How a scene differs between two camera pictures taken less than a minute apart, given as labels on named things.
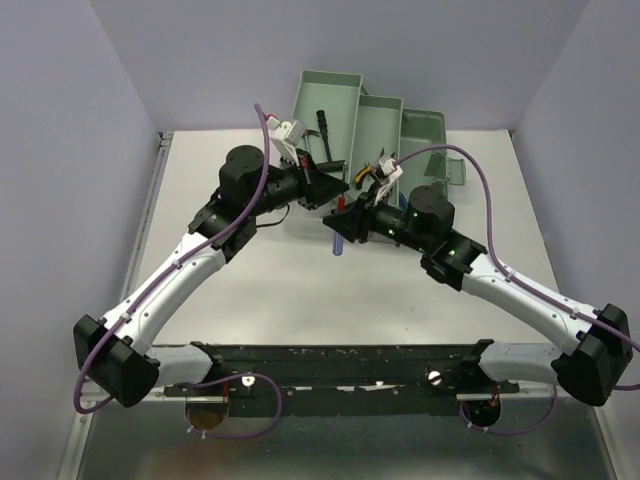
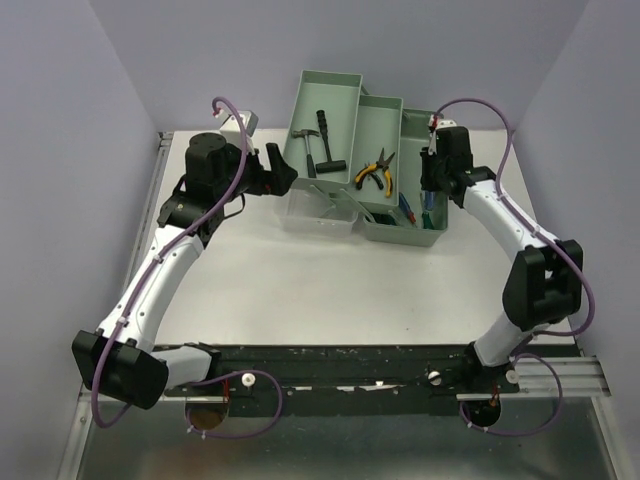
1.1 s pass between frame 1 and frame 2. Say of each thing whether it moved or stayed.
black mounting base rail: stayed
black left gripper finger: moved
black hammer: stayed
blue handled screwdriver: moved
